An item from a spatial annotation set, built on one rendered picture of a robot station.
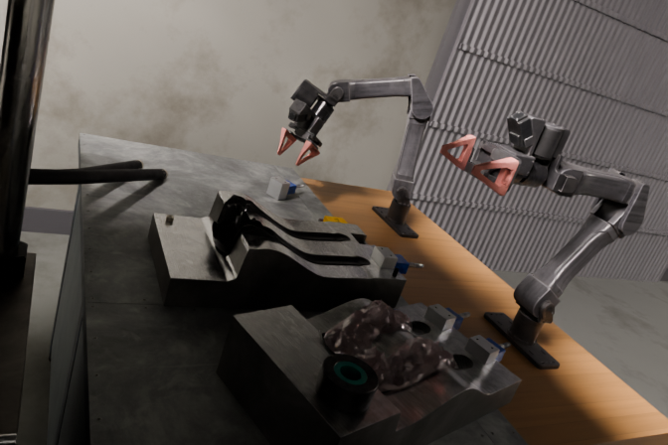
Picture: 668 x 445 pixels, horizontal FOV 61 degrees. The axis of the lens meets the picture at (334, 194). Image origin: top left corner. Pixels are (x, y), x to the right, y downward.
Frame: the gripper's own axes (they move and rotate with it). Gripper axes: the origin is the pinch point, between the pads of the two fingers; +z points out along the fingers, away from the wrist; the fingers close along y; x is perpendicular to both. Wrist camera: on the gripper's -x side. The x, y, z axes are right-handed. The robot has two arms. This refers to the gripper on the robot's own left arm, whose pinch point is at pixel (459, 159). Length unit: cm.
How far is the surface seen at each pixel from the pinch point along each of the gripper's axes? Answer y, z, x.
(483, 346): 12.2, -11.7, 31.9
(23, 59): -20, 69, 2
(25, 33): -20, 70, -2
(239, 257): -12.6, 30.8, 29.7
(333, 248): -21.7, 5.6, 31.3
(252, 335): 12.4, 35.9, 28.3
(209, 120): -186, -8, 53
